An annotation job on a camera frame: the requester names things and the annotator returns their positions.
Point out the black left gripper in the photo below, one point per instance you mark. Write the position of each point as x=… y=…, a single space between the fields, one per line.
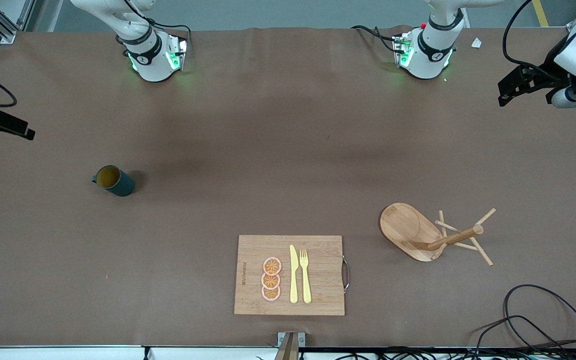
x=544 y=76

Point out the teal cup yellow inside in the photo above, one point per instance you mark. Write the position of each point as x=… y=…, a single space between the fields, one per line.
x=120 y=185

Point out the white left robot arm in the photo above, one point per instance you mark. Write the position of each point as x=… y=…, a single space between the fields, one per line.
x=433 y=50

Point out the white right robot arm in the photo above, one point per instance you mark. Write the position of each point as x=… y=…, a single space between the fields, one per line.
x=148 y=60

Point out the small white paper scrap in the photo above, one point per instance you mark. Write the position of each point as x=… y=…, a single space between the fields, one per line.
x=476 y=43

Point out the wooden mug tree stand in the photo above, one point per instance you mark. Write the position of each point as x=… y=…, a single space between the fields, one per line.
x=400 y=225

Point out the large table cover sheet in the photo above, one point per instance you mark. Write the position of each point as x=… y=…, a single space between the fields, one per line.
x=218 y=200

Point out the yellow plastic fork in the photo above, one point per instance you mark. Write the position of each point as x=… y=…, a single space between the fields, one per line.
x=306 y=280

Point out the dried orange slice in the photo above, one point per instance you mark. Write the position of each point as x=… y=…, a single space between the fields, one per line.
x=272 y=266
x=271 y=293

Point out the yellow plastic knife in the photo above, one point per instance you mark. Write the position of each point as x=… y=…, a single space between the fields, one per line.
x=294 y=280

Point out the white table edge rail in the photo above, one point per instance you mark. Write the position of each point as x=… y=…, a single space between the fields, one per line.
x=68 y=354

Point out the metal bracket with post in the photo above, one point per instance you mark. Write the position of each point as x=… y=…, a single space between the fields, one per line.
x=290 y=345

